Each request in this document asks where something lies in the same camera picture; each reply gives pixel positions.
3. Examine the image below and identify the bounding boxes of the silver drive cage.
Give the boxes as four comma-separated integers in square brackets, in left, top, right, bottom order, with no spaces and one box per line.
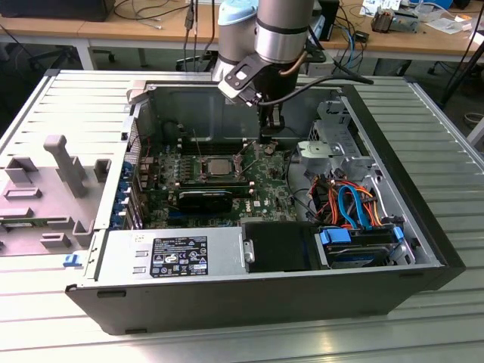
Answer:
[296,98,381,186]

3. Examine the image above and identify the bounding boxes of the blue expansion slot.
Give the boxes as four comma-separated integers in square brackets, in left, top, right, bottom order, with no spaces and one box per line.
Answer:
[167,209,190,227]

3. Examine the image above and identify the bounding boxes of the copper CPU cooler heatsink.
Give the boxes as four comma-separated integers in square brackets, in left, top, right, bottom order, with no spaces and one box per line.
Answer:
[369,8,397,34]

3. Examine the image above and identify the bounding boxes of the black internal cable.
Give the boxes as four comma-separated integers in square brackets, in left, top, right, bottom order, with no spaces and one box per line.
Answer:
[284,149,318,224]

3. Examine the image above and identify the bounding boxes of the white printed box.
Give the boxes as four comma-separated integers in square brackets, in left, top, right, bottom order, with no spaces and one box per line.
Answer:
[361,0,402,17]

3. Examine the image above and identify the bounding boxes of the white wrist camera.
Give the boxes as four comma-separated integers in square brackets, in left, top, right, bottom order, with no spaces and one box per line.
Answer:
[217,54,262,107]

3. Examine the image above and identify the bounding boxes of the wooden desk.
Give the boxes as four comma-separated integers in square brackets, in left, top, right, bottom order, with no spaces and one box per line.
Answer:
[0,0,484,76]

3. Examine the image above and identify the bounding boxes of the black stand leg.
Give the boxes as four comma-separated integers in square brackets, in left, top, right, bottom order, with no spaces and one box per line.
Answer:
[439,28,484,109]

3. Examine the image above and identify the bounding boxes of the black camera cable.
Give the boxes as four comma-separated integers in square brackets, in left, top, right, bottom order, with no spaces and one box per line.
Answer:
[256,74,375,107]

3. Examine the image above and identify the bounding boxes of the pale blue teach pendant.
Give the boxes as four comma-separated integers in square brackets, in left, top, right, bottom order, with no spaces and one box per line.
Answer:
[308,14,327,42]

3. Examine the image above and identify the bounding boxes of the red orange wire bundle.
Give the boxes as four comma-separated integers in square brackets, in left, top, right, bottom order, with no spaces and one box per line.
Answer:
[310,177,340,224]

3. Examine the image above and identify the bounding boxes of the RAM stick black chips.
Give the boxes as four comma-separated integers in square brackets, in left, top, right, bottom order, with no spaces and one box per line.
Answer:
[178,180,253,190]

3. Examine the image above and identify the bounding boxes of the black flat case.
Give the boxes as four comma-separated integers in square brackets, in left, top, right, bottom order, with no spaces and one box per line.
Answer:
[0,0,111,23]

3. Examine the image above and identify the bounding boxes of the hard disk blue carrier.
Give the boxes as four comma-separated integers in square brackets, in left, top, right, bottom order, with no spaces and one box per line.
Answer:
[315,223,408,270]

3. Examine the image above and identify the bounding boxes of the silver square CPU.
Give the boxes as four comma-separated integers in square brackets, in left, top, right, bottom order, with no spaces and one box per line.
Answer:
[206,157,234,178]

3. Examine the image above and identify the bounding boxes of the black open PC case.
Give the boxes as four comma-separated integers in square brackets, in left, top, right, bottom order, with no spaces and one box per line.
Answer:
[64,70,467,337]

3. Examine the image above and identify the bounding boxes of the blue data wire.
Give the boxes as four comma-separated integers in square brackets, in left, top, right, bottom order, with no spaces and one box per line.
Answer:
[337,184,374,231]

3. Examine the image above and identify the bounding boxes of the silver power supply unit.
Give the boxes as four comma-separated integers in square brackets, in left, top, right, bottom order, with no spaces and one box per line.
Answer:
[85,225,247,283]

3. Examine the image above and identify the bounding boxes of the white paper sheet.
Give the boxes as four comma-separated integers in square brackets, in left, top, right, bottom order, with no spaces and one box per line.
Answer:
[423,10,474,36]

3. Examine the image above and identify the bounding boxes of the orange power wire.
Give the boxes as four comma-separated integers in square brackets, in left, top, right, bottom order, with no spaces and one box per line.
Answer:
[355,187,385,228]

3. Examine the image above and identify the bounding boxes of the black graphics card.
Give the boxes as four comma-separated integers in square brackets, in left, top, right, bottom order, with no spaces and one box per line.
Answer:
[176,188,234,214]

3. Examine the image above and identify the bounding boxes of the green motherboard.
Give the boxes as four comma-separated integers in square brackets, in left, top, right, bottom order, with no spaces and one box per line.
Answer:
[138,136,300,230]

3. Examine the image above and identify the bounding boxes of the grey parts rack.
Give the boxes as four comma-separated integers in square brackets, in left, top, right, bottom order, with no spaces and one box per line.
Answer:
[0,134,114,259]

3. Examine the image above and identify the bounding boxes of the black box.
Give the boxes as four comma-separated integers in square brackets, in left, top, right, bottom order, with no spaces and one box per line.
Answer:
[319,0,341,42]

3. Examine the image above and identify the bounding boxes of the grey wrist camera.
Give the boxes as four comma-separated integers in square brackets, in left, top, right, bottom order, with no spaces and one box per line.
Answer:
[305,56,334,76]

